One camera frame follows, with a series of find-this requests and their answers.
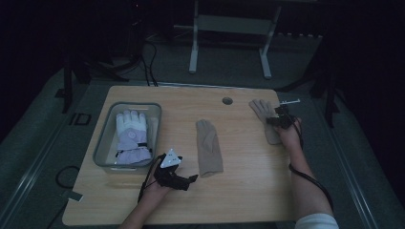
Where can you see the beige knit glove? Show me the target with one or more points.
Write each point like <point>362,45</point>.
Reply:
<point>262,109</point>
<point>208,149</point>

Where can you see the lavender ski glove white patch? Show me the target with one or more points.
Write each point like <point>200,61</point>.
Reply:
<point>132,133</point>

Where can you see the white metal desk frame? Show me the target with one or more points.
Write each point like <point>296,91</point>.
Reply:
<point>232,24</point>

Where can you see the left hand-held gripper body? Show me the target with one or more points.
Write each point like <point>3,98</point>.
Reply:
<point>170,159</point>

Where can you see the person's left hand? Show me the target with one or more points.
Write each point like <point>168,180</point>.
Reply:
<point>157,192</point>

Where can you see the white sleeve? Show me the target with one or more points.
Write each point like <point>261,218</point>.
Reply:
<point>316,222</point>

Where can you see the round table grommet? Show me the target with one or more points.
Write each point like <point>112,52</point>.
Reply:
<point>227,101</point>

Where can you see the grey plastic bin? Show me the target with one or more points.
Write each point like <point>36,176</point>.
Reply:
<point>102,146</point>

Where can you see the black tripod stand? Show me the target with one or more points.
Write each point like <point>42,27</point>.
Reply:
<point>67,89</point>
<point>331,105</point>

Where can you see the person's right hand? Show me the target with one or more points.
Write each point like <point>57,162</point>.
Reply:
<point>291,138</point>

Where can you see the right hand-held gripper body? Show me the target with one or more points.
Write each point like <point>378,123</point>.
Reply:
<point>287,121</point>

